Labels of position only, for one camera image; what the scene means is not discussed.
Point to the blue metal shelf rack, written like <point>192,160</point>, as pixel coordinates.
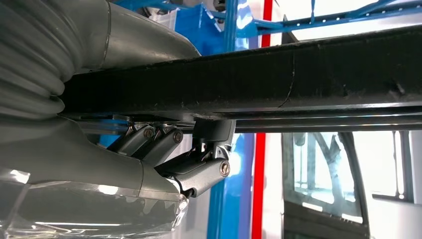
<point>197,29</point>

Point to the white car red stripe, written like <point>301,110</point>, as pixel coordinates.
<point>389,214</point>

